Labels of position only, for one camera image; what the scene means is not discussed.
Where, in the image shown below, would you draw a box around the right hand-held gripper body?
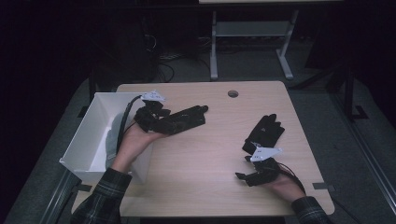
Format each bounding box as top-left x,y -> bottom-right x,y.
244,147 -> 284,188

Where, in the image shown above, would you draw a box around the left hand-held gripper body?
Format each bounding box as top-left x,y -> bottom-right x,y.
134,90 -> 172,133

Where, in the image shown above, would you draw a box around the black glove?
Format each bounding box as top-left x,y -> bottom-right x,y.
152,105 -> 209,136
242,113 -> 286,156

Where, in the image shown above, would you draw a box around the white box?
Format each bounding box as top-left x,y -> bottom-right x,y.
59,91 -> 157,185

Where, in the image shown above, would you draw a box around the person's right hand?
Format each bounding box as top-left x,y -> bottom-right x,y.
264,172 -> 306,203

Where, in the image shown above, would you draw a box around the person's left hand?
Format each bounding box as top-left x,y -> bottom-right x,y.
110,119 -> 170,174

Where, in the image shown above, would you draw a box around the dark metal stand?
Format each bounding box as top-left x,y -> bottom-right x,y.
289,55 -> 357,123

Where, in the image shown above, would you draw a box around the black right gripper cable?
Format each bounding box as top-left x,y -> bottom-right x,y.
277,161 -> 308,194

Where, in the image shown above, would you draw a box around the black floor cables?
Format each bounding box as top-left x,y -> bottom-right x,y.
141,32 -> 213,83

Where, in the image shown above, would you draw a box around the aluminium rail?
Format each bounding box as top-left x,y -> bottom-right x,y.
329,92 -> 396,217
37,169 -> 79,224

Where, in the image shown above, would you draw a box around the black floor bracket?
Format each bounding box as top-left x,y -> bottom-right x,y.
352,105 -> 370,121

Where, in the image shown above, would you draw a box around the grey metal-frame table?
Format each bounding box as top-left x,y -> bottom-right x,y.
198,0 -> 344,81

